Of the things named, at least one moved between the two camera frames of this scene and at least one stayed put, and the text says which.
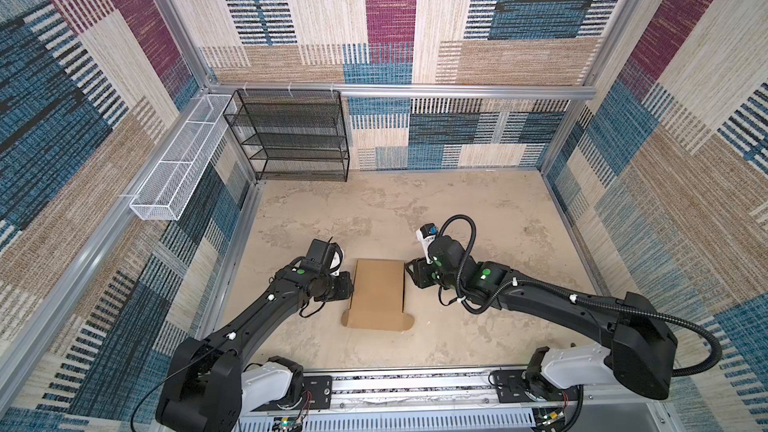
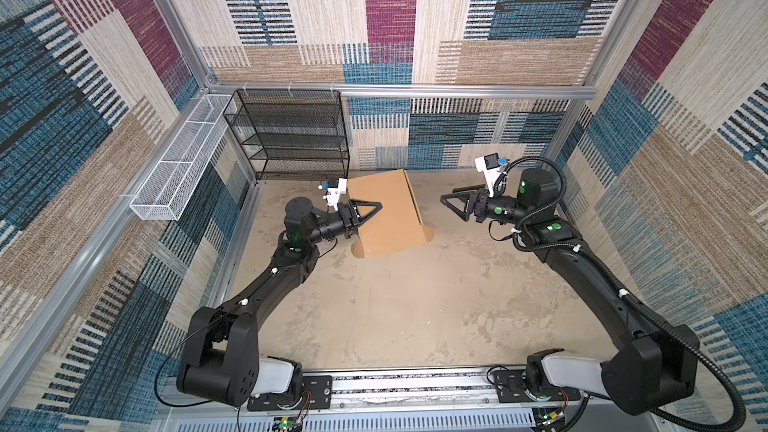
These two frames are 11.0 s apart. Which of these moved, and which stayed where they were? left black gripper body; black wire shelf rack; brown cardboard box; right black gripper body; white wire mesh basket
Moved: left black gripper body; right black gripper body; brown cardboard box
Stayed: white wire mesh basket; black wire shelf rack
